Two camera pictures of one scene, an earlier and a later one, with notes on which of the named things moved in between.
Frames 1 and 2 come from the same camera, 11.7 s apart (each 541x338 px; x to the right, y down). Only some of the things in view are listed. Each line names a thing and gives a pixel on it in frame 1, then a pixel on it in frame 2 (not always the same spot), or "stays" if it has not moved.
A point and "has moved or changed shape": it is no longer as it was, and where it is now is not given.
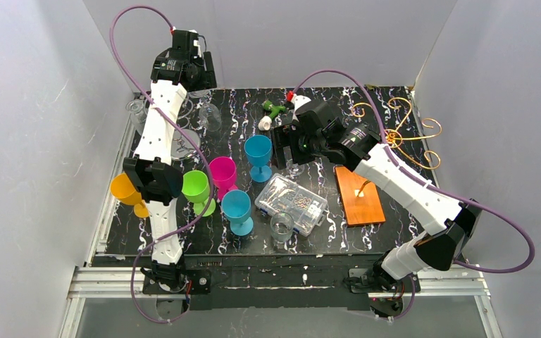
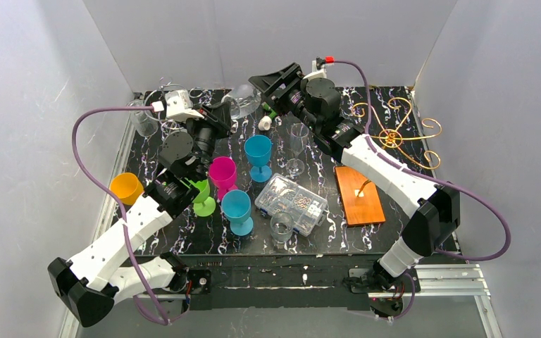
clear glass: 138,109 stays
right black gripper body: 281,145 -> 287,88
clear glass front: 281,228 stays
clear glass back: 209,114 has moved or changed shape
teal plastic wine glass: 258,149 stays
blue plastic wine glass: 236,208 stays
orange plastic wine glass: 122,189 stays
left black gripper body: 208,70 -> 215,118
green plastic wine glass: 196,187 stays
